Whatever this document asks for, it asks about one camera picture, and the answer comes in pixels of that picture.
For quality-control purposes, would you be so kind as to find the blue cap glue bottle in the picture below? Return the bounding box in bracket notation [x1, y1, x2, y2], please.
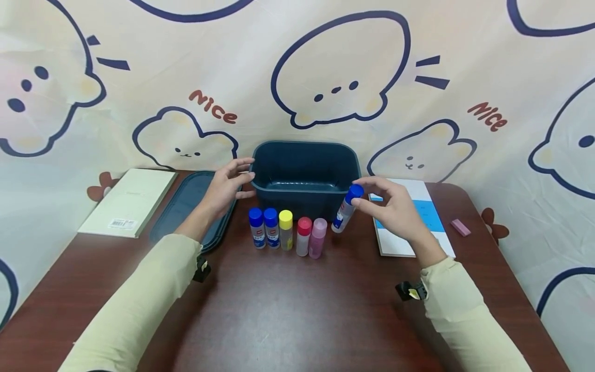
[331, 184, 365, 234]
[247, 208, 267, 250]
[263, 208, 281, 250]

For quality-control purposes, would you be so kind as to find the person's left forearm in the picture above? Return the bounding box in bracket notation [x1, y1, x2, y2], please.
[57, 209, 215, 372]

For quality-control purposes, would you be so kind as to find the red cap glue bottle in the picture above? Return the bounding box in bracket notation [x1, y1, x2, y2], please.
[295, 216, 313, 257]

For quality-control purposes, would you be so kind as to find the dark blue plastic bin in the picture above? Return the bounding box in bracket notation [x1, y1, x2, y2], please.
[249, 141, 363, 222]

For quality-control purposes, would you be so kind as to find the white and blue booklet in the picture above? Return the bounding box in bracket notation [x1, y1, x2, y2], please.
[368, 178, 457, 258]

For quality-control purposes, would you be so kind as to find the person's left hand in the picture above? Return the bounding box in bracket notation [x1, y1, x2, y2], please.
[200, 158, 257, 222]

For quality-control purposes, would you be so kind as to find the yellow cap glue bottle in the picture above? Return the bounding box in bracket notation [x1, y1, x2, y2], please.
[278, 209, 294, 252]

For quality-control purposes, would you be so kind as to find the person's right forearm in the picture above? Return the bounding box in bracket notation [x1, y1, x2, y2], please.
[411, 235, 533, 372]

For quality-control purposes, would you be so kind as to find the pink cap glue bottle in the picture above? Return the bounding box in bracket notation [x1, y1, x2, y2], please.
[308, 218, 328, 260]

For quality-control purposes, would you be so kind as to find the person's right hand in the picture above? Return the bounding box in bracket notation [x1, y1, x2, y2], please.
[350, 176, 432, 247]

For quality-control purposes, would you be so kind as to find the black wrist band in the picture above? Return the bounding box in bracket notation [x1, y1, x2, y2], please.
[192, 255, 212, 283]
[395, 281, 428, 302]

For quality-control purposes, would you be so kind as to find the dark blue bin lid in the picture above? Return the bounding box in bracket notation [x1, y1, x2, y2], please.
[149, 171, 243, 254]

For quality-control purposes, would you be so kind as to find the pale green notebook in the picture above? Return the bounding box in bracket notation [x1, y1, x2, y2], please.
[77, 168, 178, 239]

